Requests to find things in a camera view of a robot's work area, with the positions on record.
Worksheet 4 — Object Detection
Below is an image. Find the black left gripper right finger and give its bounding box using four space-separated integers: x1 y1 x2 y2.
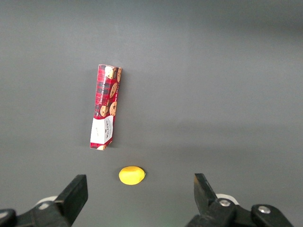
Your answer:
187 173 295 227

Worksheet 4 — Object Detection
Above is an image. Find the red tartan cookie box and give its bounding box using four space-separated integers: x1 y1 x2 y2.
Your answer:
89 63 123 151

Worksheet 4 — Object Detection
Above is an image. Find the yellow lemon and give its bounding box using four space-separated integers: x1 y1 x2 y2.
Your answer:
118 166 147 186

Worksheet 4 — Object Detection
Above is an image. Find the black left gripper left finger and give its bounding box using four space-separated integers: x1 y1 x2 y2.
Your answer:
0 174 89 227

